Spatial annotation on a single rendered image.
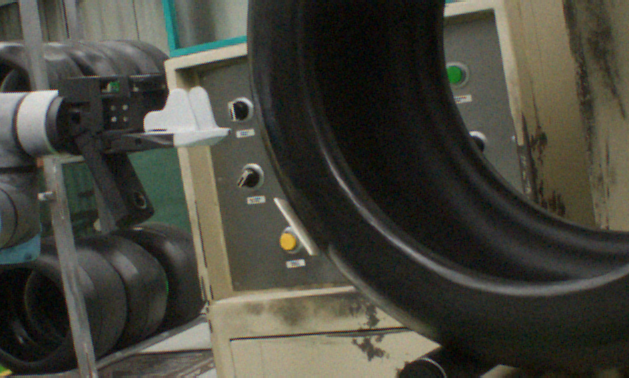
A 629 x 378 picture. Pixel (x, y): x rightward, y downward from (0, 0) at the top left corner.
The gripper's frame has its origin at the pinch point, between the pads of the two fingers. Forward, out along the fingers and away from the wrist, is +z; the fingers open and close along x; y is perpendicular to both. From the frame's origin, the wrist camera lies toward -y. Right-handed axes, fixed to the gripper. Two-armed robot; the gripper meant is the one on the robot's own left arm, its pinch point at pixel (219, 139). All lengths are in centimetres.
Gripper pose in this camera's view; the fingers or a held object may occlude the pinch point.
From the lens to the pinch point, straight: 136.5
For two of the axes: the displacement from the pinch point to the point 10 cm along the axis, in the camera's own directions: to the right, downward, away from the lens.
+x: 4.8, -1.2, 8.7
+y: -0.5, -9.9, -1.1
